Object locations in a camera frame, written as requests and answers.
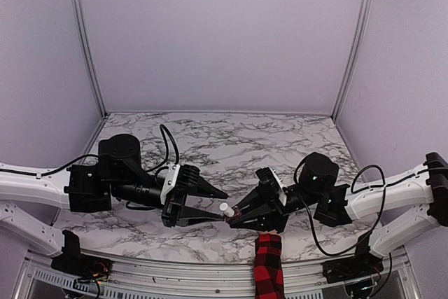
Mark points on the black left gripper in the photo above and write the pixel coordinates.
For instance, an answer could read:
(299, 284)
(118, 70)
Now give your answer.
(194, 185)

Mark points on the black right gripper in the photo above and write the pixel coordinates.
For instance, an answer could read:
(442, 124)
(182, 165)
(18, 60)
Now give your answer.
(274, 218)

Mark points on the white nail polish cap brush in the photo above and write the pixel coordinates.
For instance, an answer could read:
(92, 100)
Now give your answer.
(227, 210)

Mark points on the red nail polish bottle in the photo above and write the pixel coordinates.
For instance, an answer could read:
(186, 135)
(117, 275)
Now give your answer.
(236, 215)

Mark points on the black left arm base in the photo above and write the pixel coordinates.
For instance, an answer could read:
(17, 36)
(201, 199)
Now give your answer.
(88, 269)

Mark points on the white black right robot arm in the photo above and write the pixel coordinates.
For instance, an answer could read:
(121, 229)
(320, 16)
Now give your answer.
(406, 205)

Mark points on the red black plaid sleeve forearm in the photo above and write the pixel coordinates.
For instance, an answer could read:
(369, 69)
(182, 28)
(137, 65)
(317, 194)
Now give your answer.
(267, 267)

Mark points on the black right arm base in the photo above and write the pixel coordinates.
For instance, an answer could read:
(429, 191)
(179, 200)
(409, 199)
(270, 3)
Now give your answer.
(357, 271)

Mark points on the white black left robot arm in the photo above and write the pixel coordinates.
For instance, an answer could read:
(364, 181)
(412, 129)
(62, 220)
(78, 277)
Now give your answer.
(118, 174)

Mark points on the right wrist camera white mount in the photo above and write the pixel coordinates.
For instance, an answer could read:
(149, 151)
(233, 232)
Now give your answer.
(271, 188)

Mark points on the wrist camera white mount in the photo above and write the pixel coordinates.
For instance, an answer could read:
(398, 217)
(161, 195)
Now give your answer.
(180, 179)
(271, 188)

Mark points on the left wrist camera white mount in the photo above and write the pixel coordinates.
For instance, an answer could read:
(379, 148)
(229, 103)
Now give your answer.
(180, 179)

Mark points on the curved aluminium front rail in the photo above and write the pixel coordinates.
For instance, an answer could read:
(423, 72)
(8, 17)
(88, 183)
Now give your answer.
(140, 278)

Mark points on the right aluminium corner post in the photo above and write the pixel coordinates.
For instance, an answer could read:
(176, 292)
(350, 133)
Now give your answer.
(349, 70)

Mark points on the aluminium corner post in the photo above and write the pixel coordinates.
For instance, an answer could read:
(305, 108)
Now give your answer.
(88, 58)
(349, 70)

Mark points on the left aluminium corner post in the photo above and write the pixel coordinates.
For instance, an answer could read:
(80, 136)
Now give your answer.
(88, 58)

